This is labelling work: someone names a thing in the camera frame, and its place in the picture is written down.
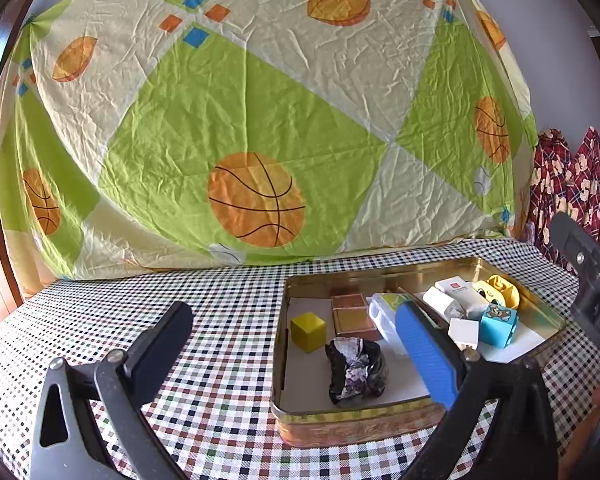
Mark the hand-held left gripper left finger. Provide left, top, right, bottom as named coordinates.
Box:
left=28, top=301, right=196, bottom=480

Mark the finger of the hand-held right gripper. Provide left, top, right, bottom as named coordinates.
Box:
left=550, top=212, right=600, bottom=289

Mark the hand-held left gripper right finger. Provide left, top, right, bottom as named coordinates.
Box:
left=394, top=301, right=561, bottom=480

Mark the white power plug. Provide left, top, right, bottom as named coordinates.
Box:
left=447, top=316, right=481, bottom=352

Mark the brown comb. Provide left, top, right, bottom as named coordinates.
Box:
left=394, top=287, right=438, bottom=323

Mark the green white packet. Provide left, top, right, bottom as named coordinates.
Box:
left=369, top=292, right=416, bottom=356

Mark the white box with red label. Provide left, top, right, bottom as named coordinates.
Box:
left=422, top=276, right=491, bottom=321

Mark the copper framed box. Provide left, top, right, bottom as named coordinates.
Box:
left=330, top=293, right=382, bottom=343

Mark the blue bear block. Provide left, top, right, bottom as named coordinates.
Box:
left=480, top=306, right=519, bottom=348

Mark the yellow smiling face block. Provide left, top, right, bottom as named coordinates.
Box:
left=472, top=274, right=521, bottom=311

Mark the yellow cube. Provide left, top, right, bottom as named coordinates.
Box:
left=290, top=311, right=327, bottom=353

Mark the gold tin box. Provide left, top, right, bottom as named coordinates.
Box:
left=270, top=256, right=568, bottom=448

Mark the red bear printed cloth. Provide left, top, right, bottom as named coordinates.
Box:
left=522, top=126, right=600, bottom=273

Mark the basketball printed bed sheet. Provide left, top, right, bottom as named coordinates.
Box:
left=0, top=0, right=541, bottom=281

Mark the brown wooden door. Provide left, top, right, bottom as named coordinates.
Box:
left=0, top=0, right=46, bottom=321

